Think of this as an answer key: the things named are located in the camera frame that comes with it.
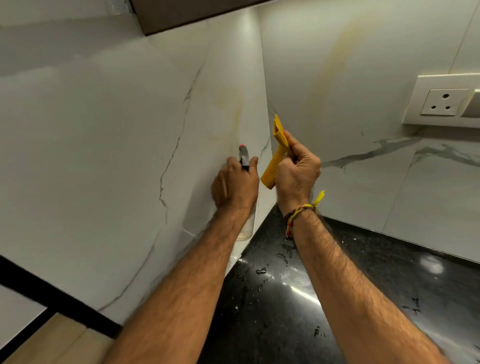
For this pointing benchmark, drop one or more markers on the person's left hand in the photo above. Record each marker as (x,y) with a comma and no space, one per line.
(236,187)

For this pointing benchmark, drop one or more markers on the yellow thread wristband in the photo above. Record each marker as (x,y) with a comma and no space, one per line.
(300,212)

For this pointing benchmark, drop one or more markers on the black stone countertop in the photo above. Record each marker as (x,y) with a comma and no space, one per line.
(356,292)

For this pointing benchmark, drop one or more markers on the clear spray bottle black trigger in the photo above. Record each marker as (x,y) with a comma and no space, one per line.
(244,157)

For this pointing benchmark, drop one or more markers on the white wall switch panel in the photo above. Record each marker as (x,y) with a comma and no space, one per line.
(444,99)

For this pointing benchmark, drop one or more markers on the black door frame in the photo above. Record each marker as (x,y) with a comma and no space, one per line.
(48,300)

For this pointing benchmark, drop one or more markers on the yellow cleaning cloth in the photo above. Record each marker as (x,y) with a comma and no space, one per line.
(275,165)

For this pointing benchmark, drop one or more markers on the person's right hand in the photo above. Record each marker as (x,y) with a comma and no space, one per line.
(296,176)

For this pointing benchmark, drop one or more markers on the person's right forearm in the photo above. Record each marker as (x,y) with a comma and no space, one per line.
(360,296)

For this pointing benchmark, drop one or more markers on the brown upper cabinet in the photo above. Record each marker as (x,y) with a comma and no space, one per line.
(180,15)

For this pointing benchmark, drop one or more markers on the person's left forearm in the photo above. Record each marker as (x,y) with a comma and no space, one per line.
(176,300)

